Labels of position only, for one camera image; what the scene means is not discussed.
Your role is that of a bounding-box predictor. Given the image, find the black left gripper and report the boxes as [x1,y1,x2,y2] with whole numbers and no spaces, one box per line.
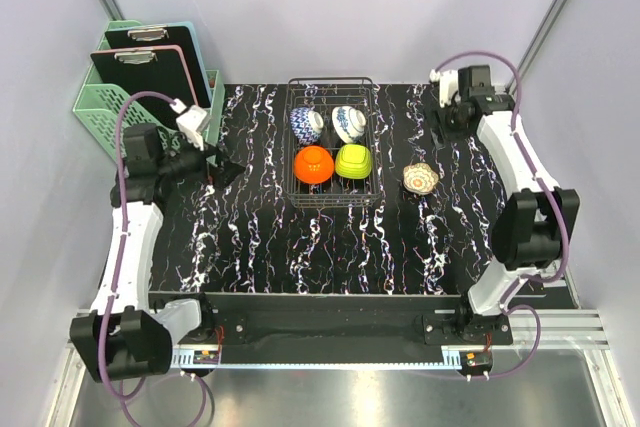
[157,131,245,190]

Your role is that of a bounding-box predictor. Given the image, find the colourful patterned small bowl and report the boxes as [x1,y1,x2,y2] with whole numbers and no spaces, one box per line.
[403,163,440,195]

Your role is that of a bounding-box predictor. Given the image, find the red orange patterned bowl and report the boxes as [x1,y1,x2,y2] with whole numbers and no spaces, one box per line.
[289,107,324,146]

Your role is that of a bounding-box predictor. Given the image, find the blue white patterned bowl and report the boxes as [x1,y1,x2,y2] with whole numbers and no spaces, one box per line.
[332,106,367,144]

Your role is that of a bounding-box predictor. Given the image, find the white top bowl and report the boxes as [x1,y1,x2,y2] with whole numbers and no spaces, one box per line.
[335,144,373,180]

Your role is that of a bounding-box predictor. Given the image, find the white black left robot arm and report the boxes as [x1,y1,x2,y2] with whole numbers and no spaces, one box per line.
[69,123,246,383]

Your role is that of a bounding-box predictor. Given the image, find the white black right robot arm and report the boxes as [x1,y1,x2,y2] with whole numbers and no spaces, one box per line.
[424,65,580,344]

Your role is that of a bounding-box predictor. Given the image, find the black clipboard pink edge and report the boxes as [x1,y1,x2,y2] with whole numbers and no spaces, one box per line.
[90,45,209,108]

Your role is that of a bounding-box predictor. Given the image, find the black marble pattern mat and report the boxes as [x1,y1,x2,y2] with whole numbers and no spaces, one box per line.
[149,84,507,295]

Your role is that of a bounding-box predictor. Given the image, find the black clipboard blue edge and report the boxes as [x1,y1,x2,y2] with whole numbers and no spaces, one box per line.
[91,21,212,107]

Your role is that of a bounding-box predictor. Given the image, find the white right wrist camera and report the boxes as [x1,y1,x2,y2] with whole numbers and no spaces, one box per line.
[429,69,458,108]

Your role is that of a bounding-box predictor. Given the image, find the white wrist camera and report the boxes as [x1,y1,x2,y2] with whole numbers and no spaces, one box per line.
[173,101,211,151]
[429,69,458,108]

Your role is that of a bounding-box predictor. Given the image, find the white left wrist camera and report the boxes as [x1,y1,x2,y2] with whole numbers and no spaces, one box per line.
[173,101,211,151]

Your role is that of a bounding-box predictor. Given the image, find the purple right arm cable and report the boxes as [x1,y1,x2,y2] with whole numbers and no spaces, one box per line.
[434,50,571,381]

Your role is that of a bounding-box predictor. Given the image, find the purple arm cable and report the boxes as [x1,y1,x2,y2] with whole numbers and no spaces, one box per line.
[434,50,571,381]
[97,91,216,424]

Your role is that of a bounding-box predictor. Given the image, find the dark wire dish rack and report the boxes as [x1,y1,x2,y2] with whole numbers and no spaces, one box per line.
[282,76,382,209]

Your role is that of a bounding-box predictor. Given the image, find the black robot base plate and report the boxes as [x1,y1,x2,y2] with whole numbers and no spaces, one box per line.
[159,291,511,366]

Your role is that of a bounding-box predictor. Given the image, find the right aluminium frame post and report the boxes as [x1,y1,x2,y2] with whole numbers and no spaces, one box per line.
[517,0,571,79]

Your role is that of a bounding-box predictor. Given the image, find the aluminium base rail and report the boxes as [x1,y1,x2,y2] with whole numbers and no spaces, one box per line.
[70,311,608,381]

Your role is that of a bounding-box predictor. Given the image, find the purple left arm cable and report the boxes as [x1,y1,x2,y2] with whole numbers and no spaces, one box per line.
[97,91,216,424]

